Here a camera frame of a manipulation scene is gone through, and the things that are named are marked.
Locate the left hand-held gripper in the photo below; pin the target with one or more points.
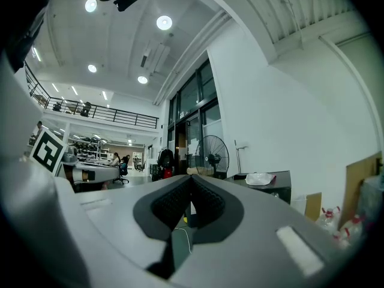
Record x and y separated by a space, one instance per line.
48 151

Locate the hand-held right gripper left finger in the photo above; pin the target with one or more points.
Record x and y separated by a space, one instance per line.
120 220

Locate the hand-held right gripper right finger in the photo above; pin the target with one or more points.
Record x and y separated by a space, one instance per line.
255 235

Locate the black cabinet machine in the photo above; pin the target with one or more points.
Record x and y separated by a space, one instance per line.
270 190

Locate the glass entrance door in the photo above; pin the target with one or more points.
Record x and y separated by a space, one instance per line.
195 100

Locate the black office chair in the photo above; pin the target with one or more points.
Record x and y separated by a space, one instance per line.
123 171

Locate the gray office desk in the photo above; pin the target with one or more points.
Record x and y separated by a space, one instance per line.
102 171

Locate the pink detergent pouch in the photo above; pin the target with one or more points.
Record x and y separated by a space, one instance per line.
259 178

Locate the small cardboard box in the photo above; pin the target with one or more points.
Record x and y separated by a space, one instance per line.
313 205

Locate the red suitcase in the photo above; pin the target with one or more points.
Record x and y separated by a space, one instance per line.
168 172

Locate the clear red-capped plastic bottle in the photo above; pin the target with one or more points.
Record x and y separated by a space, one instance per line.
351 229
328 216

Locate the dark hanging clothes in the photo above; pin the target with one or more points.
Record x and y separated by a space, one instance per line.
166 157

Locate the metal pole stand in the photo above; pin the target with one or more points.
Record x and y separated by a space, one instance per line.
238 157

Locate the black balcony railing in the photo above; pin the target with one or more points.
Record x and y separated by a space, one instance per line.
120 115

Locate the closed cardboard box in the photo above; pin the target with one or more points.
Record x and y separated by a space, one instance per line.
201 171

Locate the black standing fan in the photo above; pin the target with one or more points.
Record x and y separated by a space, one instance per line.
213 157

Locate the round ceiling light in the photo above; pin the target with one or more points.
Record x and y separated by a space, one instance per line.
91 5
92 68
164 22
142 79

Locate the large cardboard sheet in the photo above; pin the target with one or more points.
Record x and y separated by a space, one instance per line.
357 184

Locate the person's dark shirt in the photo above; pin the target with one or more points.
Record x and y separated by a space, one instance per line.
21 34

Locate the clear plastic bag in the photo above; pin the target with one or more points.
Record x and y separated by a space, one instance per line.
373 196

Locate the ceiling air conditioner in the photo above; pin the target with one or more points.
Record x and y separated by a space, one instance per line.
156 55

